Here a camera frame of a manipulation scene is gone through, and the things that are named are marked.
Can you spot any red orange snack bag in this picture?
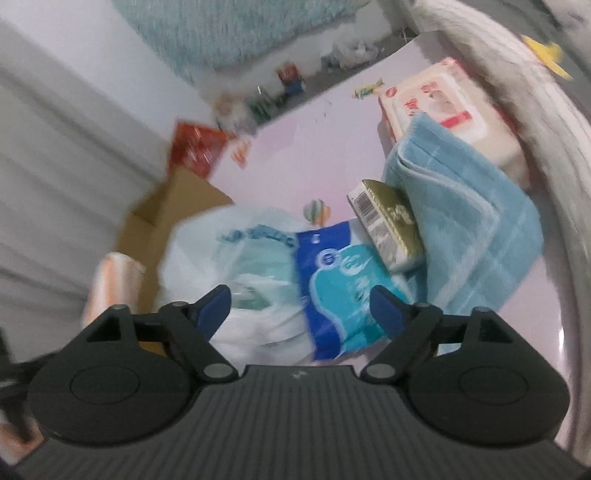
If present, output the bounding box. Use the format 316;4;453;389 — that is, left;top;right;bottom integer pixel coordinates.
167;121;235;179

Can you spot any blue tissue package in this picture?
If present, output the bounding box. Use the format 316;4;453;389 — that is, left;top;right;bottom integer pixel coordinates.
294;219;412;361

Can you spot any grey curtain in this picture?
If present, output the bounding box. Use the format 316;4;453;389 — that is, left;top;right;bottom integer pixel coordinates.
1;22;171;361

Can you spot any grey blanket yellow print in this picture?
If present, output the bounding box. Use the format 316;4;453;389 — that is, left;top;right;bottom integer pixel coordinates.
461;0;591;153

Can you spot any floral teal wall cloth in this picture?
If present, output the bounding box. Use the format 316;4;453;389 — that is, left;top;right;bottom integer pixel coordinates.
113;0;366;83

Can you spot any blue checked towel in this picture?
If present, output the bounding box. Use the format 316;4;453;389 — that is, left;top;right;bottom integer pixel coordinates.
384;113;544;315

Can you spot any white plastic bag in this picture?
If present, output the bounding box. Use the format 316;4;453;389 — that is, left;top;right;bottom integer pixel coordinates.
155;205;315;369

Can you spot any brown cardboard box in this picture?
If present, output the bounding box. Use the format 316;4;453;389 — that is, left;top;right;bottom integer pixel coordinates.
112;165;235;356

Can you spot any red can on floor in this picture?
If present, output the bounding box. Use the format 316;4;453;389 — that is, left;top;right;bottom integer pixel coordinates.
276;62;305;97

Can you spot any pink wet wipes pack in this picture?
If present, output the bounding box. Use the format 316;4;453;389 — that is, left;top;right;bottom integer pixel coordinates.
379;57;530;189

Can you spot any rolled white quilt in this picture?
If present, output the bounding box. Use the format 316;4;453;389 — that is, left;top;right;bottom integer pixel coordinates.
413;1;590;325

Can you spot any gold white soap box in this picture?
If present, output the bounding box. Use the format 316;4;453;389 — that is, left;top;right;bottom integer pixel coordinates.
348;179;425;274

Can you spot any orange striped towel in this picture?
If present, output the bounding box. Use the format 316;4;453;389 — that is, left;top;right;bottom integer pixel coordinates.
81;252;145;328

